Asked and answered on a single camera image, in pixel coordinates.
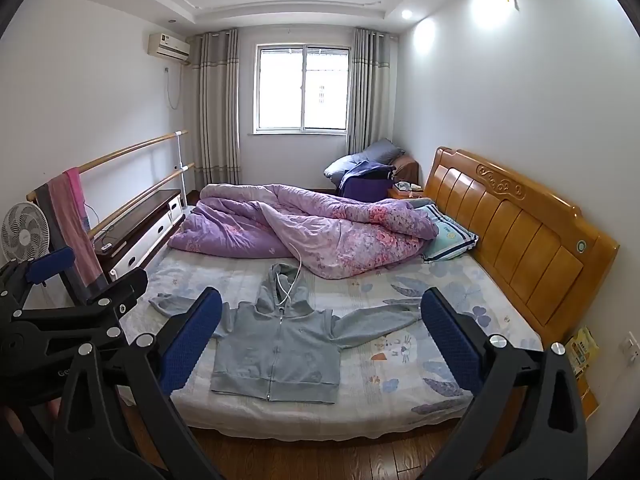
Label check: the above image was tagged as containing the yellow package by bed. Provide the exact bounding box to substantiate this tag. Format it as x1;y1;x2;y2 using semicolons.
565;326;600;376

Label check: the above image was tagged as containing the purple pink floral duvet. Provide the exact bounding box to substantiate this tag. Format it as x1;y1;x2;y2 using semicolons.
168;184;438;280

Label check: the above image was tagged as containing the dark wood white tv cabinet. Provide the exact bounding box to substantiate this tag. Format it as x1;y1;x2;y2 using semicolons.
94;190;184;282

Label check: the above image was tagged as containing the wooden double ballet barre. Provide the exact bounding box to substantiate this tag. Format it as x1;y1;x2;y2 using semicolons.
25;129;196;241

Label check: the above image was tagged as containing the grey zip hoodie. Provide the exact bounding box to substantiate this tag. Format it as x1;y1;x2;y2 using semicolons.
148;261;424;406

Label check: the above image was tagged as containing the white standing fan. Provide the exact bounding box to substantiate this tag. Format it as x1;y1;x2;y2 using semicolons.
1;202;50;261

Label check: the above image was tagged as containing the wooden bedside table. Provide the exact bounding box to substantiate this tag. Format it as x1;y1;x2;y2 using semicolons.
387;181;424;200

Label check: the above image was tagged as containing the teal striped pillow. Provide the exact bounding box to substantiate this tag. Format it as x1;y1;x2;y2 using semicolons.
419;204;480;262

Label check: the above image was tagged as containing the window with white frame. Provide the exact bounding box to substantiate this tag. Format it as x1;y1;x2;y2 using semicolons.
254;44;350;134

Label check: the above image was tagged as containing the pink towel on barre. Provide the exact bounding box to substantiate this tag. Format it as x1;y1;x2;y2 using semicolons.
35;168;107;304

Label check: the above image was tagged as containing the blue grey pillow pile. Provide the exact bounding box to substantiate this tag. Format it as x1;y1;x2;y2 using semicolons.
323;139;405;203

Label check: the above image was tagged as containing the wooden bed headboard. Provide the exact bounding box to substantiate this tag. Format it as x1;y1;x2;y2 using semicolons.
425;148;620;344

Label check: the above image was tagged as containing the white wall socket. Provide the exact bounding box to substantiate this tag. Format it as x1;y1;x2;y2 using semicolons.
620;332;640;366

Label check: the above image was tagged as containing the grey striped curtain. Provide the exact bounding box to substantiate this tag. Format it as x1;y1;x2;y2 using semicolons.
347;28;394;154
191;28;242;188

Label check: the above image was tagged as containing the white wall air conditioner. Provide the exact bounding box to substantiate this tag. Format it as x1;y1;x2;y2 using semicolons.
148;32;190;63

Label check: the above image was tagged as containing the left grey striped curtain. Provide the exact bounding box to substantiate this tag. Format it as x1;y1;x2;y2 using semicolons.
191;28;242;188

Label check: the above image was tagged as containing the floral white bed sheet mattress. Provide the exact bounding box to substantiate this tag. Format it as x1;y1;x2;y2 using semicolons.
122;249;542;441

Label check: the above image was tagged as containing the right grey striped curtain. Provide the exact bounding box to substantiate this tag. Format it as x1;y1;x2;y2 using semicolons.
347;28;394;154

